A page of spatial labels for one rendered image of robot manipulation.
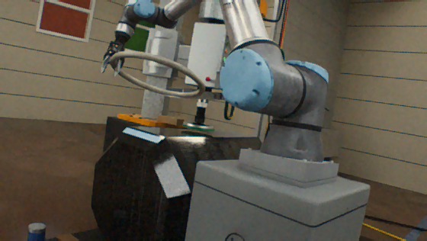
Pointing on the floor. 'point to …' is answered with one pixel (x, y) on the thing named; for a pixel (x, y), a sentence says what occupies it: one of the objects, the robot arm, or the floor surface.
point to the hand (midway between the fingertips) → (108, 73)
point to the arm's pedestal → (271, 207)
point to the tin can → (36, 232)
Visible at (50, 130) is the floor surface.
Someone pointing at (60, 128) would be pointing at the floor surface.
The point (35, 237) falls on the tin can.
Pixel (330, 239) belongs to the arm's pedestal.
